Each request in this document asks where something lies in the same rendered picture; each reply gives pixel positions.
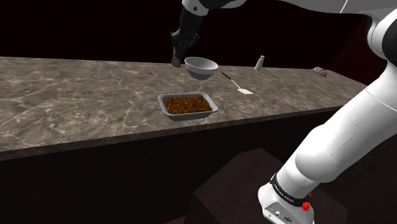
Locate brown speckled flat block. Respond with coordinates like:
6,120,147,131
311,66,329,78

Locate grey tray with brown food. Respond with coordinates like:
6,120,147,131
157,92,219,122

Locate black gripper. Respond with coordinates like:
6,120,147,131
169,6,205,68

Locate white round bowl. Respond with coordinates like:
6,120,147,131
184,56,219,81

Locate white spatula with black handle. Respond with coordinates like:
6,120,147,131
220,71,254,95

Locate grey salt shaker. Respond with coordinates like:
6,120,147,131
254,55,266,71

